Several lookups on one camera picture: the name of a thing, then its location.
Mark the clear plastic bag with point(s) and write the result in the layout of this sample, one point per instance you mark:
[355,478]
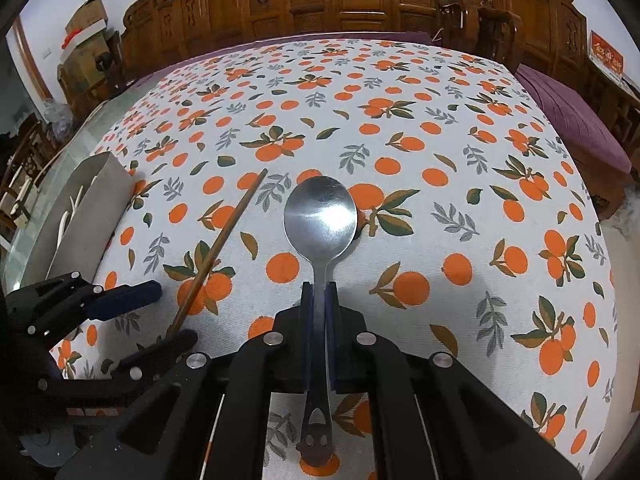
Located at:
[60,117]

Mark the black round device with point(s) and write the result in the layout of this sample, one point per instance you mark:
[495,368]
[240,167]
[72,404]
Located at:
[103,61]

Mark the orange print tablecloth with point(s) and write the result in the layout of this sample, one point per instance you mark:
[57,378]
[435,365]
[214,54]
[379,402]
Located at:
[425,135]

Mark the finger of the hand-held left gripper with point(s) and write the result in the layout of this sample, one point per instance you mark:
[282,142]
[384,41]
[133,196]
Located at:
[160,352]
[127,297]

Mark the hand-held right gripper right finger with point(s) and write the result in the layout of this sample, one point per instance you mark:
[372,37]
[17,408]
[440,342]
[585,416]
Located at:
[331,340]

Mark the cardboard box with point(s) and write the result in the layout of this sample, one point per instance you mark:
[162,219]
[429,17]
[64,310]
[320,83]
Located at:
[87,22]

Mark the wooden side table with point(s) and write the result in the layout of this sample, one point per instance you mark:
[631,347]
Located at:
[620,110]

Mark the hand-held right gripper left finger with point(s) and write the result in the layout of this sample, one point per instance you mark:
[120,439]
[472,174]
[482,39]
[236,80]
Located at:
[308,340]

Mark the short purple seat cushion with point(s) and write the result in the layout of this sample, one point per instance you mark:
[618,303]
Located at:
[575,125]

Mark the metal spoon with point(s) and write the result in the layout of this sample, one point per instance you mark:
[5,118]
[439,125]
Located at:
[320,215]

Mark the metal tray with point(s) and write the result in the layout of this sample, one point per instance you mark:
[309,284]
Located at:
[100,195]

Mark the red box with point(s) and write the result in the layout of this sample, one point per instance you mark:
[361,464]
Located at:
[606,55]

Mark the dark wooden chair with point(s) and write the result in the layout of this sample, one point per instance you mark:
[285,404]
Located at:
[455,20]
[500,35]

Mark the wooden chopstick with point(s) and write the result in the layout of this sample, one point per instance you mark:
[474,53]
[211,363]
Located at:
[220,245]

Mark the long purple seat cushion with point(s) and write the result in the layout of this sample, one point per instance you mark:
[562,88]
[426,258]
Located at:
[410,36]

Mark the white plastic spoon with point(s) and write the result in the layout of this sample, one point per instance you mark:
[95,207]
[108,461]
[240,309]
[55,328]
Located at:
[78,196]
[63,230]

